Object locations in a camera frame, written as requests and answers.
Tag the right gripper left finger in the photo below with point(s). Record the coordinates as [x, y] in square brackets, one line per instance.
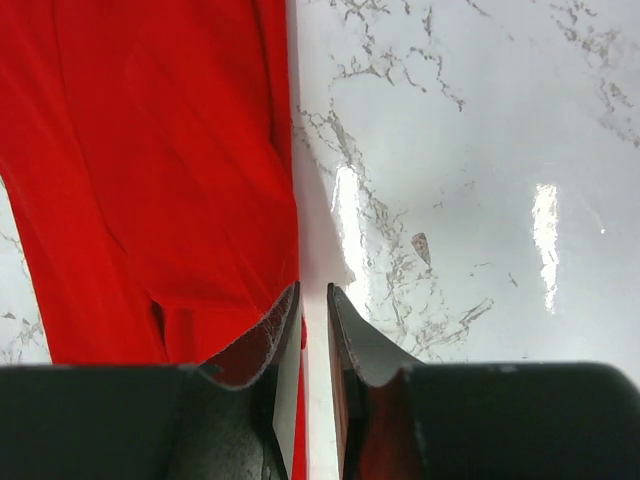
[240, 420]

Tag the red t shirt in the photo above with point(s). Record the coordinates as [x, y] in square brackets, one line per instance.
[146, 150]

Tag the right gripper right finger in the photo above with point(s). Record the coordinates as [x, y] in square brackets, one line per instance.
[373, 420]

